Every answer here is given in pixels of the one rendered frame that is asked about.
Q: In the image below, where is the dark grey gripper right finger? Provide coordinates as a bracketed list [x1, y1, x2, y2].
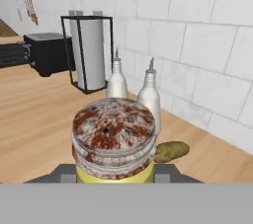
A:
[153, 163, 204, 185]

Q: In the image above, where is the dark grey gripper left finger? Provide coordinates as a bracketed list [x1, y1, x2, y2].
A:
[25, 163, 78, 185]

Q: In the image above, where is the yellow shaker with rusty lid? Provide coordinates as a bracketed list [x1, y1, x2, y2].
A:
[70, 97, 157, 184]

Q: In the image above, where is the white condiment bottle with spout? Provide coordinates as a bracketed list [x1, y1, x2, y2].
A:
[136, 56, 162, 136]
[106, 47, 129, 100]

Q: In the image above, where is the brown potato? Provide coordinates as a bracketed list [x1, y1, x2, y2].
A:
[153, 140, 191, 164]

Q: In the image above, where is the white paper towel roll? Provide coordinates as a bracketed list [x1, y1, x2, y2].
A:
[68, 10, 109, 92]

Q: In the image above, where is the black toaster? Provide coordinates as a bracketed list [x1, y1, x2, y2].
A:
[23, 32, 77, 78]

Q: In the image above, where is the black hob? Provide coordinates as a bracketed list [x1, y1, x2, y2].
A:
[0, 42, 33, 70]

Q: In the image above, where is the brown wooden board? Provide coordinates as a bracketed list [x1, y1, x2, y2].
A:
[0, 18, 25, 45]

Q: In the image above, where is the brown hanging lattice trivet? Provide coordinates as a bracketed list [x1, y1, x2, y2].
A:
[21, 0, 40, 27]

